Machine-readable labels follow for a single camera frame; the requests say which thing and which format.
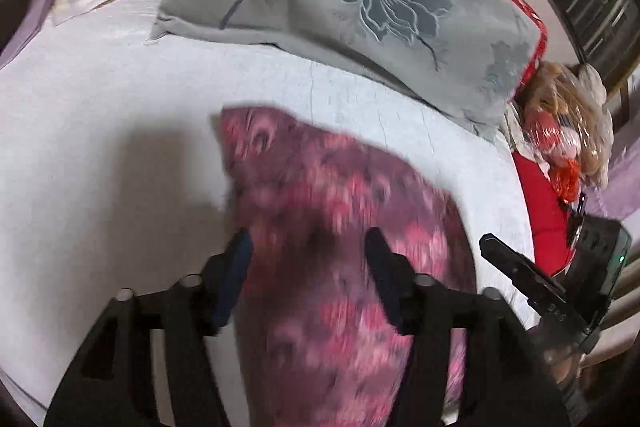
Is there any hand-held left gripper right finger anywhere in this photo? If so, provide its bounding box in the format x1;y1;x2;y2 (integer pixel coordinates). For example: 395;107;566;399
364;227;571;427

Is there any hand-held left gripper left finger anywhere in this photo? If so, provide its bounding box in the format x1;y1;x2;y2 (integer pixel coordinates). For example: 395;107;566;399
44;229;255;427

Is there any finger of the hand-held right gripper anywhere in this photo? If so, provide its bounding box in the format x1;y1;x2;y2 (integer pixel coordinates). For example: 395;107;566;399
479;234;568;308

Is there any pink floral garment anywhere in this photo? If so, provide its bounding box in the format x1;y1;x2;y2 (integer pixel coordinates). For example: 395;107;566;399
217;104;478;427

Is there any plain red cushion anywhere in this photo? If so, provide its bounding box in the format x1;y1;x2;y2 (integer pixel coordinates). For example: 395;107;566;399
511;151;575;279

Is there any lilac cloth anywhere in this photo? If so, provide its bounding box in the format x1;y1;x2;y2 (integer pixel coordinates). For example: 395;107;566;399
585;122;640;220

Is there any plastic-wrapped doll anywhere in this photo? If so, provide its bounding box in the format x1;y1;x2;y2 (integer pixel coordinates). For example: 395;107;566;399
502;59;616;202

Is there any white bedsheet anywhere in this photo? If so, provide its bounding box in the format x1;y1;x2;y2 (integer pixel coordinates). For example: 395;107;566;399
0;0;543;427

